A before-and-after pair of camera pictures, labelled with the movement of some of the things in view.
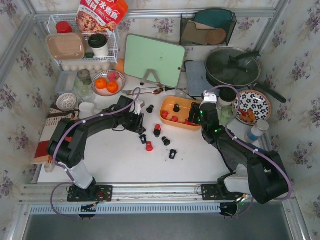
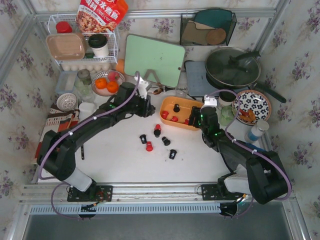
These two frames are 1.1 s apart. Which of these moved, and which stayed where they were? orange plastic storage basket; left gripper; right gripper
Moved: left gripper
Stayed: right gripper; orange plastic storage basket
